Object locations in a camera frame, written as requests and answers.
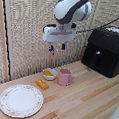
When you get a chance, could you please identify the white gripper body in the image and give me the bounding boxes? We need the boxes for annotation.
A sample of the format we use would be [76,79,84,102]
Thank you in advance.
[41,24,78,45]

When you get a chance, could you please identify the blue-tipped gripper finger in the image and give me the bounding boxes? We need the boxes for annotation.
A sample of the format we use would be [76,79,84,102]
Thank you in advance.
[60,43,67,51]
[48,43,54,53]

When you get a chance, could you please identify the pink mug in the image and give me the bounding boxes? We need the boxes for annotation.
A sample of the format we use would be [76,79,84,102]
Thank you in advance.
[57,67,76,87]

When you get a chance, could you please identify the yellow block in bowl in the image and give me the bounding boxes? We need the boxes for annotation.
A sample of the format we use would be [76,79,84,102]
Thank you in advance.
[44,70,55,77]

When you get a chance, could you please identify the yellow rectangular block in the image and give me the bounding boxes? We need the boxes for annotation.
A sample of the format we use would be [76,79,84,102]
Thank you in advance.
[35,78,50,91]

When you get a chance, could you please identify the black box appliance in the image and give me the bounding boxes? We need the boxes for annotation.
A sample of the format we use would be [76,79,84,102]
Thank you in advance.
[80,25,119,80]

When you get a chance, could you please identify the white floral rimmed plate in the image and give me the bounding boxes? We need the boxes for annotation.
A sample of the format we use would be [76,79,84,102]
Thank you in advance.
[0,82,45,119]

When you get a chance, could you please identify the black cable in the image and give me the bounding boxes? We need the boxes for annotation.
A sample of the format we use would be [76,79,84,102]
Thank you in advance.
[76,9,119,36]

